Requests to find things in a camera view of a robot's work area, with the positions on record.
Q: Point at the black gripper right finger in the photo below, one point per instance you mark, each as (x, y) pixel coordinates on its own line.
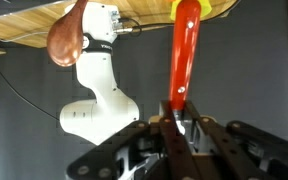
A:
(250, 153)

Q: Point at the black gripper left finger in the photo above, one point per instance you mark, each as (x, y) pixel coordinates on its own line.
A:
(117, 150)

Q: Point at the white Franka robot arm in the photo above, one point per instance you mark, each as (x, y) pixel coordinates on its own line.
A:
(100, 100)

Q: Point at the brown wooden spoon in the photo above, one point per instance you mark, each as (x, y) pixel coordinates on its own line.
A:
(65, 43)

